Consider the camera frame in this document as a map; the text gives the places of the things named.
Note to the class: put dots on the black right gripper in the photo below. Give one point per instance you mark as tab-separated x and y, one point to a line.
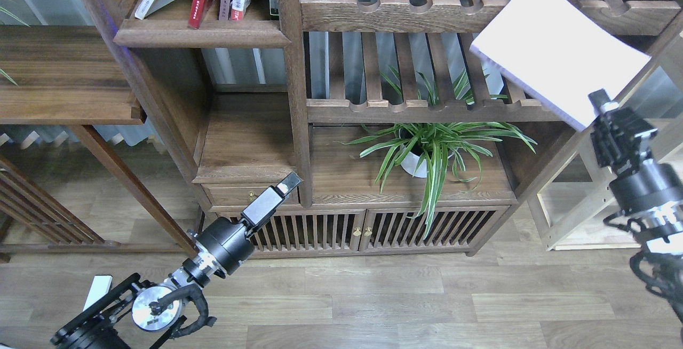
621	139

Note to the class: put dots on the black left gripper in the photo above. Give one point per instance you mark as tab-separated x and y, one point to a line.
229	242

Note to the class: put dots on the white lavender book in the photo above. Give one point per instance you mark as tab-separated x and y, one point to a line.
558	55

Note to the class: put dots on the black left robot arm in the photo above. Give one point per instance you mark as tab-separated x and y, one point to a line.
176	306

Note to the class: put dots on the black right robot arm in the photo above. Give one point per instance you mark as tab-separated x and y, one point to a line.
658	263

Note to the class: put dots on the dark wooden bookshelf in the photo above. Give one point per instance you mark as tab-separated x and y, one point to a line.
242	103

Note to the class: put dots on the spider plant in white pot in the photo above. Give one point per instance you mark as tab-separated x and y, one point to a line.
439	148

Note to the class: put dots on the dark wooden side table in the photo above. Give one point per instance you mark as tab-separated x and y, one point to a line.
66	75

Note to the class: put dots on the light wooden shelf frame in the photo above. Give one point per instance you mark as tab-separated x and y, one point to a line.
570	209

